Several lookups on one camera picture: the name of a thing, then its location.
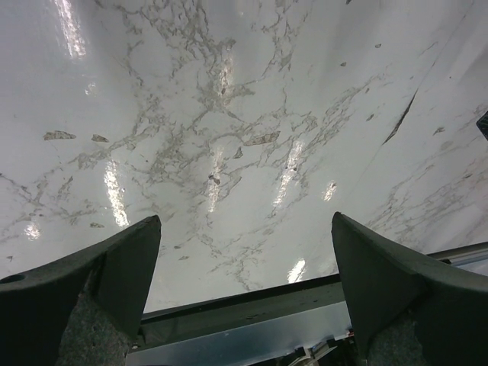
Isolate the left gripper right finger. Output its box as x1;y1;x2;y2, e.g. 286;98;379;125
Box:
332;212;487;365

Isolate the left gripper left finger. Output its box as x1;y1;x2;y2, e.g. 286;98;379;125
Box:
1;216;161;365

